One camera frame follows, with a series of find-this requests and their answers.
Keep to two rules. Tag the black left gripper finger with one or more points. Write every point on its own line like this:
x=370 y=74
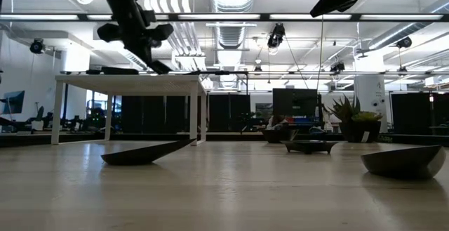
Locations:
x=142 y=55
x=158 y=64

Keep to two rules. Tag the dark bowl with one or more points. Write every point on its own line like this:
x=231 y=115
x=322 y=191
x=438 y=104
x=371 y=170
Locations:
x=400 y=166

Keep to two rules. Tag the succulent plant in black pot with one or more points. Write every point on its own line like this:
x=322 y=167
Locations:
x=359 y=132

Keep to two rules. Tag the black ceiling spotlight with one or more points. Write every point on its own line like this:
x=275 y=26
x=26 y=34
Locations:
x=405 y=42
x=277 y=34
x=337 y=66
x=402 y=69
x=257 y=69
x=156 y=45
x=36 y=46

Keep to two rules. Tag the white round column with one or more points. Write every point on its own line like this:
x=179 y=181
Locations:
x=368 y=87

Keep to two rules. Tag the black wavy square mini bowl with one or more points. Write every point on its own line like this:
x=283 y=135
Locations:
x=119 y=71
x=279 y=137

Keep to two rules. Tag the black partition wall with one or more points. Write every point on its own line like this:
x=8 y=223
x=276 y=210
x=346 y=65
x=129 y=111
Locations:
x=410 y=113
x=154 y=113

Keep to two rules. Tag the black overhead beam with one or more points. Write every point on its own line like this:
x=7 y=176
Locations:
x=264 y=17

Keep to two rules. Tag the black rail bracket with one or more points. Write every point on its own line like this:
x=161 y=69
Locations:
x=217 y=72
x=93 y=72

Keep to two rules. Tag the silver ribbed ventilation duct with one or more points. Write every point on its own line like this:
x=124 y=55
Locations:
x=231 y=36

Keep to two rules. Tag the black monitor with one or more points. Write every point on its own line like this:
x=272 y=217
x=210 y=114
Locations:
x=294 y=101

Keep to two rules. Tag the silver round ceiling duct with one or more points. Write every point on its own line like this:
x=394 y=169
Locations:
x=393 y=38

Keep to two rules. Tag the person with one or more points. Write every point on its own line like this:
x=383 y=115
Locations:
x=277 y=123

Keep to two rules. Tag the blue monitor screen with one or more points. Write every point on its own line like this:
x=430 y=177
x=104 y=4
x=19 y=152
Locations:
x=15 y=101

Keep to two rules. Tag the black square mini plate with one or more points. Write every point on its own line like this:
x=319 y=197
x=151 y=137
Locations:
x=308 y=147

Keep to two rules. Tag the white rectangular air duct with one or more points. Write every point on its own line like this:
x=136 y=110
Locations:
x=129 y=60

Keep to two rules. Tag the thin horizontal metal rail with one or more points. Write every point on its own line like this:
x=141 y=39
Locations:
x=298 y=72

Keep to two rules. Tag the white ceiling pipe bundle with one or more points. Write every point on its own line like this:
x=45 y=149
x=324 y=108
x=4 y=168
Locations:
x=186 y=41

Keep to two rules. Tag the black teardrop mini plate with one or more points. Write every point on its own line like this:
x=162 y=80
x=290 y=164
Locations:
x=140 y=157

